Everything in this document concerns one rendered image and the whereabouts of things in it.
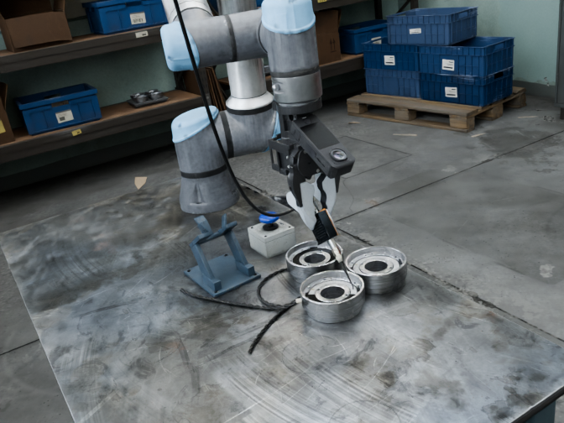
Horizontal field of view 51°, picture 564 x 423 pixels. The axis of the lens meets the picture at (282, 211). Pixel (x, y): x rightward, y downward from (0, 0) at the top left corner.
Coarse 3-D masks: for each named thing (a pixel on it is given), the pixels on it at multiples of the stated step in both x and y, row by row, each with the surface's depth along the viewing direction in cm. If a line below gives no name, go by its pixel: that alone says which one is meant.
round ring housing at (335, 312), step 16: (320, 272) 101; (336, 272) 101; (304, 288) 98; (320, 288) 98; (336, 288) 98; (304, 304) 95; (320, 304) 92; (336, 304) 91; (352, 304) 92; (320, 320) 94; (336, 320) 93
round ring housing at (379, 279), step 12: (360, 252) 106; (372, 252) 107; (384, 252) 106; (396, 252) 105; (348, 264) 104; (360, 264) 104; (372, 264) 105; (384, 264) 104; (360, 276) 99; (372, 276) 98; (384, 276) 97; (396, 276) 98; (372, 288) 99; (384, 288) 99; (396, 288) 100
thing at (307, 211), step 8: (304, 184) 93; (288, 192) 99; (304, 192) 94; (312, 192) 95; (288, 200) 99; (304, 200) 94; (312, 200) 95; (296, 208) 97; (304, 208) 95; (312, 208) 96; (304, 216) 95; (312, 216) 96; (312, 224) 97
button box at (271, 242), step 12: (252, 228) 120; (264, 228) 118; (276, 228) 118; (288, 228) 118; (252, 240) 120; (264, 240) 115; (276, 240) 116; (288, 240) 118; (264, 252) 117; (276, 252) 117
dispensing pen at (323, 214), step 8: (320, 216) 96; (320, 224) 96; (328, 224) 96; (320, 232) 97; (328, 232) 96; (336, 232) 96; (320, 240) 98; (328, 240) 97; (336, 248) 97; (336, 256) 97
